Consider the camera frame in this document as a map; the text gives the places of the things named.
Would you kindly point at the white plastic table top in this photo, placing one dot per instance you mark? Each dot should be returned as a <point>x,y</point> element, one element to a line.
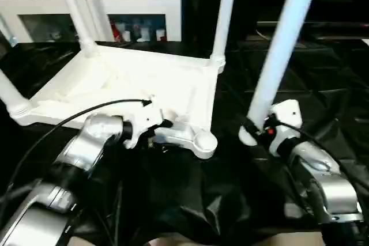
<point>129,84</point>

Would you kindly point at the white plastic table leg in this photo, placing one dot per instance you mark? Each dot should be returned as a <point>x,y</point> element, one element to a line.
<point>14,99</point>
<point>76,12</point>
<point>225,12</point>
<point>279,41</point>

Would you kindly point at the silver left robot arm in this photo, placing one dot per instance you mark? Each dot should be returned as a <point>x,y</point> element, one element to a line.
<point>86,142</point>

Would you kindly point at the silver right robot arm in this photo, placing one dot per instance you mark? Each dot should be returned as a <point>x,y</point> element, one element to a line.
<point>325,177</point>

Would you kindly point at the black plastic mat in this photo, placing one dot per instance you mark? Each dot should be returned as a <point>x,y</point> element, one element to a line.
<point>317,84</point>

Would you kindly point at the white cup with red label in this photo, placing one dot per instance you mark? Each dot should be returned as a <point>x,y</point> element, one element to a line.
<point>161,34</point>

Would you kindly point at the red white bottle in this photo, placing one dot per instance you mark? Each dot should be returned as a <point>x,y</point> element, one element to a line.
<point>116,33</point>

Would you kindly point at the black case with label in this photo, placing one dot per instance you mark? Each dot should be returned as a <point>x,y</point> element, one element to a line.
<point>201,4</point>

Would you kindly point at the white glass-door cabinet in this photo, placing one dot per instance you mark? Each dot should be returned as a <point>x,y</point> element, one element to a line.
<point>129,1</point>

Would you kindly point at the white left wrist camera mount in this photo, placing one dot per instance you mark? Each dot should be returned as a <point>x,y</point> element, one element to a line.
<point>144,119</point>

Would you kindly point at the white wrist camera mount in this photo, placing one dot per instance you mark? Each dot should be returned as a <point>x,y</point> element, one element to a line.
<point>144,119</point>
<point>285,113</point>

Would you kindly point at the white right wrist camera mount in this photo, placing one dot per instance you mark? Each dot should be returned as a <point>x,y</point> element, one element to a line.
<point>285,113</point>

